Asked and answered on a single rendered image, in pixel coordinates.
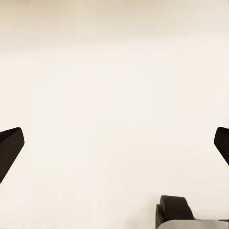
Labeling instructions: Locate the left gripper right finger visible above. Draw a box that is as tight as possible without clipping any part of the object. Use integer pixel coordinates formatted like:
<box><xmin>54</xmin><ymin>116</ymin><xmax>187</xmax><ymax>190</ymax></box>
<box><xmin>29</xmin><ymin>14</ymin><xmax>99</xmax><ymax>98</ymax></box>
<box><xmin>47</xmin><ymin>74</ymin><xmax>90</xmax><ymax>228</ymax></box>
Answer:
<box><xmin>214</xmin><ymin>127</ymin><xmax>229</xmax><ymax>165</ymax></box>

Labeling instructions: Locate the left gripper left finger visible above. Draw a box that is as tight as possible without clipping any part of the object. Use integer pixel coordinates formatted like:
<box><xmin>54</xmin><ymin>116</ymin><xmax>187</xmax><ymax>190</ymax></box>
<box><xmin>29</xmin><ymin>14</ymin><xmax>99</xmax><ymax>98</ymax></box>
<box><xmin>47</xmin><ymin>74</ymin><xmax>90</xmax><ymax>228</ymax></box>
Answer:
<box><xmin>0</xmin><ymin>127</ymin><xmax>25</xmax><ymax>184</ymax></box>

